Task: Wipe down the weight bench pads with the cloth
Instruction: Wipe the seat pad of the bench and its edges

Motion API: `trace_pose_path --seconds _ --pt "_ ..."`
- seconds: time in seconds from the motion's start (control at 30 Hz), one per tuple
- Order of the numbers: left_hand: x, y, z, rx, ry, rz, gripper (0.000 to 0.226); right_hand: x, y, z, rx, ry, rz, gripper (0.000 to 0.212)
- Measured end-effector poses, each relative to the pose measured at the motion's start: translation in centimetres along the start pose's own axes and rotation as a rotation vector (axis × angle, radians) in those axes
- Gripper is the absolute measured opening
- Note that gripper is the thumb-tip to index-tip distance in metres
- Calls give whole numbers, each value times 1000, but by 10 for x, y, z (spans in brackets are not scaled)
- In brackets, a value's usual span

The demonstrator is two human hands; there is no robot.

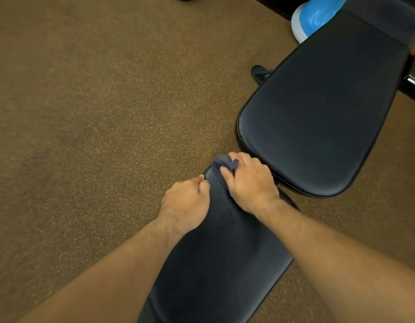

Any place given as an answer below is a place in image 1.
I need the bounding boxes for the person's left hand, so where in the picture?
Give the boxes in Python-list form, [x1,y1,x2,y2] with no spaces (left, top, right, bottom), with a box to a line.
[156,175,212,243]

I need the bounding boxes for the person's right hand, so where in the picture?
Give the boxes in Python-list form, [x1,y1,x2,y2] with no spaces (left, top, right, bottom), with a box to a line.
[220,152,282,221]

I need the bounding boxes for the dark grey cleaning cloth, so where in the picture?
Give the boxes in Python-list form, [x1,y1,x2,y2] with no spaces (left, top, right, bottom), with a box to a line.
[211,154,240,192]

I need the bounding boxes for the black padded workout bench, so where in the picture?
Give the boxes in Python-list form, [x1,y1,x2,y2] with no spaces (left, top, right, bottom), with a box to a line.
[137,0,415,323]

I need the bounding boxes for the person's left forearm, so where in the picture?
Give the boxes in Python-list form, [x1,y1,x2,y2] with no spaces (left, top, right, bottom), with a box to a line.
[17,220,176,323]

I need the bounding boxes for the person's right forearm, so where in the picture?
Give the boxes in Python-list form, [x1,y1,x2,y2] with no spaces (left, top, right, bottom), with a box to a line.
[258,200,415,323]

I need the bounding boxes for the blue balance trainer dome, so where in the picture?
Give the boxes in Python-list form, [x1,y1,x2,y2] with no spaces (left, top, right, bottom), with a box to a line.
[290,0,350,44]

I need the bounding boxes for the black storage shelf rack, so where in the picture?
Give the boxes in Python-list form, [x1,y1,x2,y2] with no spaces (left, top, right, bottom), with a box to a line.
[247,0,415,106]

